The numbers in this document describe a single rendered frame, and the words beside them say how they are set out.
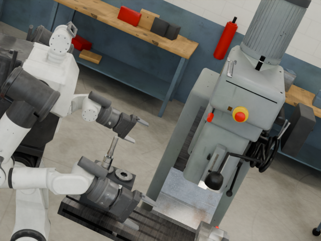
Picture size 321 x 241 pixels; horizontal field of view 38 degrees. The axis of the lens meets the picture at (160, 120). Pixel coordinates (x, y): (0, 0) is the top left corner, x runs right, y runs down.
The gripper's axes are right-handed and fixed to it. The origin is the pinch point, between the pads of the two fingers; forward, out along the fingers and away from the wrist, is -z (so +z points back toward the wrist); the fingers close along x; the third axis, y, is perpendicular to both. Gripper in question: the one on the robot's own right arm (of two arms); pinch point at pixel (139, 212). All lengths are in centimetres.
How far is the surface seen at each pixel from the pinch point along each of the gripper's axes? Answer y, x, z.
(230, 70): 35, 52, -6
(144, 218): 72, -38, -28
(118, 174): 70, -24, -3
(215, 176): 34.8, 13.4, -27.9
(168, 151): 102, -10, -26
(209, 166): 46, 12, -28
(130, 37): 506, -33, -6
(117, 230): 59, -44, -17
